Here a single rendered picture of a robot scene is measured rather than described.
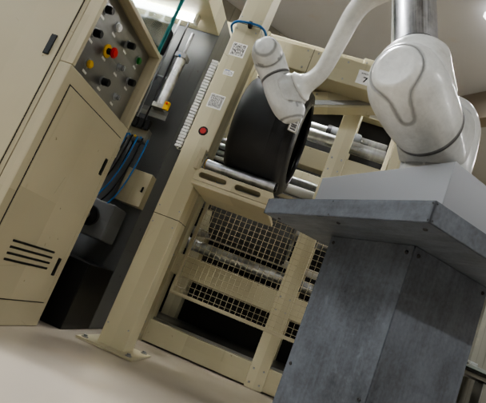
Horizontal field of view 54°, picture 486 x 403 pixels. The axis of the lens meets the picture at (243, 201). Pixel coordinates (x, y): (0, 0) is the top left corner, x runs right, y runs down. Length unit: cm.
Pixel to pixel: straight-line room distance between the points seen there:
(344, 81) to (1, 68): 164
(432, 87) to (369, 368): 54
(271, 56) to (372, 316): 93
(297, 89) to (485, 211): 78
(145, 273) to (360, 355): 138
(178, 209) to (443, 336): 142
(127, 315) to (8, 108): 99
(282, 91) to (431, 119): 68
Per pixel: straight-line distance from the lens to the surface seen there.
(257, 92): 214
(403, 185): 100
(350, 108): 276
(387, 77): 100
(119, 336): 222
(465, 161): 119
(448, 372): 112
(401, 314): 98
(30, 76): 178
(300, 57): 273
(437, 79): 101
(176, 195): 223
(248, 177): 211
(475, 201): 99
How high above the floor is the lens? 39
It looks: 11 degrees up
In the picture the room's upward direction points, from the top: 22 degrees clockwise
